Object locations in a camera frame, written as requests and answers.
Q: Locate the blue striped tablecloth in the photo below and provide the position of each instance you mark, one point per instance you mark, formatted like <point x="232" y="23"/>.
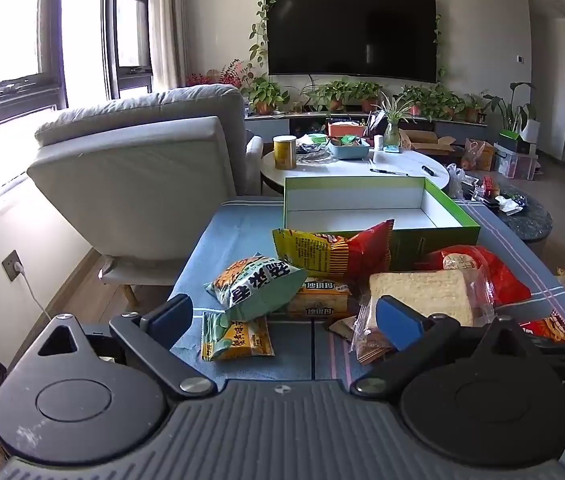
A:
<point x="242" y="230"/>

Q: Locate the orange box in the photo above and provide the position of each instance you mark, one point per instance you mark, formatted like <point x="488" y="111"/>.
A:
<point x="345" y="130"/>

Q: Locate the yellow and red chip bag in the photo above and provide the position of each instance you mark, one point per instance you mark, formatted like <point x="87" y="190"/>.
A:
<point x="322" y="252"/>

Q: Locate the glass dish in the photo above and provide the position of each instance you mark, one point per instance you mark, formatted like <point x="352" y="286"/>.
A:
<point x="315" y="156"/>

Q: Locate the small red box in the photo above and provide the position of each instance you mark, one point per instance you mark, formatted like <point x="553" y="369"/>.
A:
<point x="490" y="185"/>

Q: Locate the green ivy vine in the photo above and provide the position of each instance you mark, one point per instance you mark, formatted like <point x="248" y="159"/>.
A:
<point x="257" y="35"/>

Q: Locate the yellow canister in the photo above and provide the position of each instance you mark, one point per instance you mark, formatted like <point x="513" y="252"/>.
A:
<point x="285" y="152"/>

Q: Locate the wall socket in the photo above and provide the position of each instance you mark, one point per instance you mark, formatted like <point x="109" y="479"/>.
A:
<point x="12" y="265"/>

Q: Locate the black wall television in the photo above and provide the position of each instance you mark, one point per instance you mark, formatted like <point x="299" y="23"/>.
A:
<point x="352" y="30"/>

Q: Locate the grey fabric armchair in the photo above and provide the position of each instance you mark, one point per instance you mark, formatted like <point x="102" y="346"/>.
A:
<point x="137" y="170"/>

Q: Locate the crumpled white tissue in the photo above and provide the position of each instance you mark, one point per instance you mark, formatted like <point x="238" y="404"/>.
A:
<point x="510" y="204"/>

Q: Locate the open cardboard box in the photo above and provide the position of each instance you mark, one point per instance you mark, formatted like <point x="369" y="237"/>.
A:
<point x="427" y="142"/>

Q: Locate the green cardboard box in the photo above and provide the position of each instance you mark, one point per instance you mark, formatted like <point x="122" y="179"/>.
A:
<point x="352" y="195"/>

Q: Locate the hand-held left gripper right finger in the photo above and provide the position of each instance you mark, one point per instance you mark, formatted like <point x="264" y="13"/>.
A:
<point x="402" y="322"/>

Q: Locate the white round coffee table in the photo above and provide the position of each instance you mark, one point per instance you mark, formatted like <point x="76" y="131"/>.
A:
<point x="402" y="162"/>

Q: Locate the black pen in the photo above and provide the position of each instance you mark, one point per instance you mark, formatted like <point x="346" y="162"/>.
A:
<point x="387" y="172"/>

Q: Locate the black marker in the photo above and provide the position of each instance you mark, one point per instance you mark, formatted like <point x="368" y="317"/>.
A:
<point x="428" y="169"/>

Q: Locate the clear cake packet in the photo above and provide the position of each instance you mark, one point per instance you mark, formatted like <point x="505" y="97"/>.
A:
<point x="370" y="345"/>

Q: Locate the clear plastic storage box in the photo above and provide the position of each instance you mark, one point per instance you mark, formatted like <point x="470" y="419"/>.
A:
<point x="515" y="162"/>

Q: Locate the clear bag of toast bread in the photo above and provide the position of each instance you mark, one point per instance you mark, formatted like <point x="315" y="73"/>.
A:
<point x="422" y="292"/>

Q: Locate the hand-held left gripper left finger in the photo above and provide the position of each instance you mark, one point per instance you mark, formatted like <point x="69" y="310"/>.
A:
<point x="172" y="317"/>

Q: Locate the beige curtain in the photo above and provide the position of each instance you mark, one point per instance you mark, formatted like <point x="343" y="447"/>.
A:
<point x="167" y="25"/>

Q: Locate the white plastic bag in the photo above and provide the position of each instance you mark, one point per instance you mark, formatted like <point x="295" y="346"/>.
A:
<point x="455" y="180"/>

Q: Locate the orange bread snack packet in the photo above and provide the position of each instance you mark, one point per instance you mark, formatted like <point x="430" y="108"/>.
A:
<point x="320" y="302"/>

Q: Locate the row of potted plants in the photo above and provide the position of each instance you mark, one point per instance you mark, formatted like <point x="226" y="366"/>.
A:
<point x="265" y="95"/>

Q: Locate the red instant noodle packet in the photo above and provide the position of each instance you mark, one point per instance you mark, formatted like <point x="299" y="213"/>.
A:
<point x="547" y="330"/>

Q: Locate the large red snack bag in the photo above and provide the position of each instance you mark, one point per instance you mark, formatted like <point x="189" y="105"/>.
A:
<point x="502" y="280"/>

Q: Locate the teal green snack bag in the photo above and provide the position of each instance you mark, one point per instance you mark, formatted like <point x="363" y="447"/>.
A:
<point x="257" y="290"/>

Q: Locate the tall leafy floor plant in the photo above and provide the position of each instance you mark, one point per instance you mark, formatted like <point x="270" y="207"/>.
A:
<point x="510" y="110"/>

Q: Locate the red berry decoration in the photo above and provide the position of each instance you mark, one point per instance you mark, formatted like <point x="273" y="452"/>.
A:
<point x="230" y="72"/>

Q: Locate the small yellow green snack packet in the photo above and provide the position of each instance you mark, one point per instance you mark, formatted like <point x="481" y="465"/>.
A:
<point x="235" y="340"/>

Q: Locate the brown grey snack packet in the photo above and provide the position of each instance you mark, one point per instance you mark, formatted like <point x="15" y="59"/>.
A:
<point x="343" y="327"/>

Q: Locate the blue plastic basket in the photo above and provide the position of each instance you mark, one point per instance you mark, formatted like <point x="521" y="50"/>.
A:
<point x="350" y="150"/>

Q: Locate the small white bottle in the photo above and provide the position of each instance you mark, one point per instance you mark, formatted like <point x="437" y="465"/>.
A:
<point x="380" y="143"/>

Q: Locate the dark round stone table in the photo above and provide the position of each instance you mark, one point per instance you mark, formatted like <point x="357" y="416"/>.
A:
<point x="532" y="222"/>

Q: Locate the grey television cabinet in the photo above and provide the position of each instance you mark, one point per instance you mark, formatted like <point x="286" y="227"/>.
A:
<point x="452" y="126"/>

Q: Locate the orange plastic bag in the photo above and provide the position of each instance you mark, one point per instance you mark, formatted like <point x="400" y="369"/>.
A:
<point x="477" y="155"/>

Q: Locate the spider plant in glass vase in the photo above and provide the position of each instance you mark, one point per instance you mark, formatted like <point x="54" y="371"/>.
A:
<point x="392" y="132"/>

